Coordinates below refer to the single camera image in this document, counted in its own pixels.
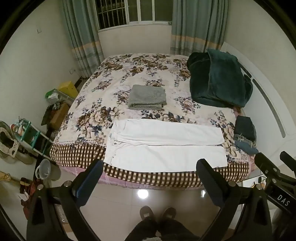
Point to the white pants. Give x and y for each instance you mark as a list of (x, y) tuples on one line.
[(161, 158)]

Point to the person's slipper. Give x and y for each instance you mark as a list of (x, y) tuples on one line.
[(168, 212), (146, 212)]

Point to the bed with floral sheet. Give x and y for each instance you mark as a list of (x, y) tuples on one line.
[(115, 69)]

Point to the dark small table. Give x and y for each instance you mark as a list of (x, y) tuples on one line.
[(47, 117)]

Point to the white bedside table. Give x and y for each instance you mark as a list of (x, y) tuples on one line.
[(253, 179)]

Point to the green striped curtain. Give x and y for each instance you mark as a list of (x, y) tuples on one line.
[(83, 34), (196, 23)]

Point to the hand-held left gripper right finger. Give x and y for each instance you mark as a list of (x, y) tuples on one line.
[(207, 180)]

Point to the grey folded cloth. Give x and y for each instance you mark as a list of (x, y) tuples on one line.
[(146, 96)]

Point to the cardboard box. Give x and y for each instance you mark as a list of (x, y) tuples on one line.
[(60, 113)]

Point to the dark green blanket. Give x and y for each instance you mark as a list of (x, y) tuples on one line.
[(219, 81)]

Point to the barred window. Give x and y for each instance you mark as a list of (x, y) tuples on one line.
[(145, 9)]

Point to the wall socket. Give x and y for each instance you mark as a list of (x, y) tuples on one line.
[(73, 71)]

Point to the red cloth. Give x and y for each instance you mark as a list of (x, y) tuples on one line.
[(27, 187)]

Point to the person's legs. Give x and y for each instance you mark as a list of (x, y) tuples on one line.
[(161, 229)]

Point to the grey bucket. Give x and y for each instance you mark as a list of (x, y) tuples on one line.
[(49, 170)]

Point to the dark folded jeans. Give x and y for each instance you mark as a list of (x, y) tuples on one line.
[(245, 129)]

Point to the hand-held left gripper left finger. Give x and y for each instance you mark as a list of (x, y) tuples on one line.
[(91, 178)]

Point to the person's right slipper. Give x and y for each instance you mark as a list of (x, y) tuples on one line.
[(168, 212)]

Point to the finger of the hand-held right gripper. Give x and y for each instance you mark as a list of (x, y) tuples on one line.
[(289, 160), (266, 165)]

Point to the yellow box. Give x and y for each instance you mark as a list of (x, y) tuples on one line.
[(68, 88)]

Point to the green white plastic bag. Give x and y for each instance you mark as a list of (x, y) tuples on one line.
[(53, 94)]

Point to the teal shelf trolley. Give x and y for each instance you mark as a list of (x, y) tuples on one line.
[(34, 135)]

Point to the person's left slipper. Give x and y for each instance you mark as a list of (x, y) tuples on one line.
[(146, 212)]

